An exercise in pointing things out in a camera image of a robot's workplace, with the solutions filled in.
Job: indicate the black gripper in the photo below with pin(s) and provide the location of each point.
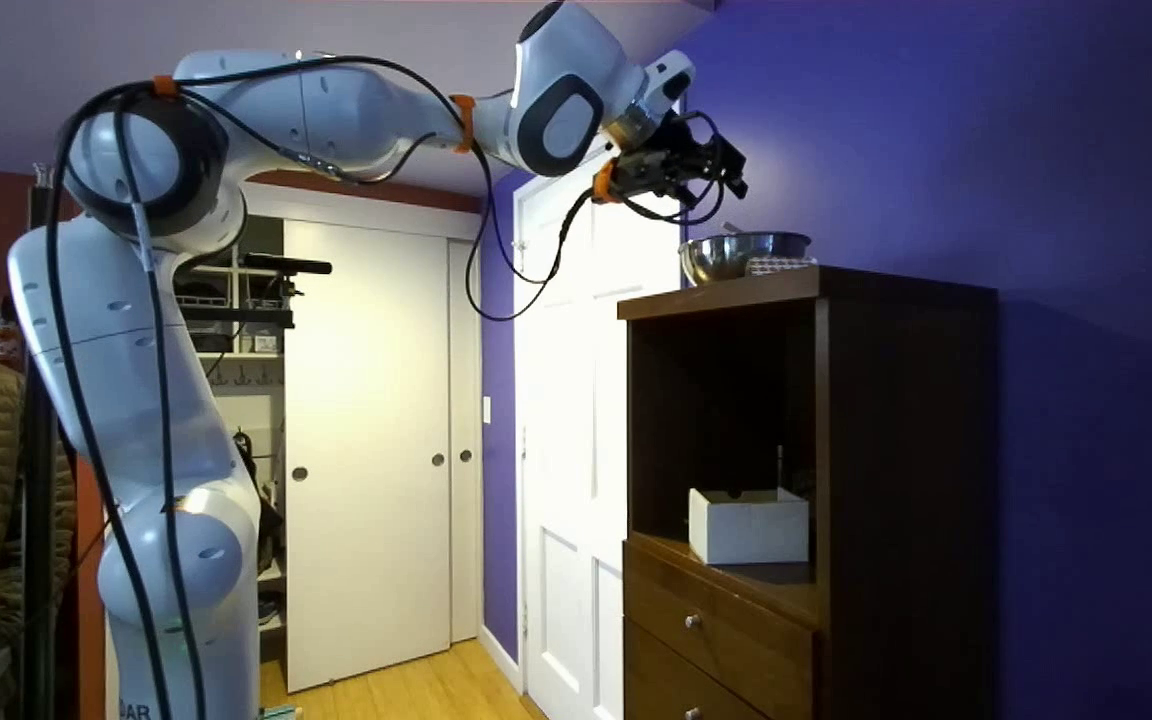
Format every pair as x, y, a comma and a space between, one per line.
665, 170

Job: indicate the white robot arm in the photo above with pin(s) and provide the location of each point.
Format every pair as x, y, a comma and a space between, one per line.
121, 334

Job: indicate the metal bowl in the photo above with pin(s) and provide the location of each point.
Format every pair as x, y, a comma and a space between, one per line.
749, 263

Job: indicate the white panelled door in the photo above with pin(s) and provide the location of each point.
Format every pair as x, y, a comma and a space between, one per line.
576, 464

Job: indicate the white cardboard box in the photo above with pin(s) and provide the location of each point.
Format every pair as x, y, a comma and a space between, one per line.
745, 526

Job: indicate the narrow white closet door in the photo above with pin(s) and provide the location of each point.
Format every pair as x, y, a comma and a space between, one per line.
467, 442

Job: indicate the brown wooden cabinet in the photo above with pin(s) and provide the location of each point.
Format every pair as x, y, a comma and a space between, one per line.
910, 507

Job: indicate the dark round door knob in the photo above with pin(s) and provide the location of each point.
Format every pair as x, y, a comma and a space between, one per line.
436, 459
459, 453
299, 473

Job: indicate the small metal drawer knob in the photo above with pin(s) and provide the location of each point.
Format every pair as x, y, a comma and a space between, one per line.
695, 623
695, 714

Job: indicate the wide white closet door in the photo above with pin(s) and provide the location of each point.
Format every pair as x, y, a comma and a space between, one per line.
363, 532

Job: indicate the black stand pole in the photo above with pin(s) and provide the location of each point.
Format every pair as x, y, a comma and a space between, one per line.
42, 560

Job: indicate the white wall baseboard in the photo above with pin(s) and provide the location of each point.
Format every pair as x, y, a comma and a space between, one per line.
499, 661

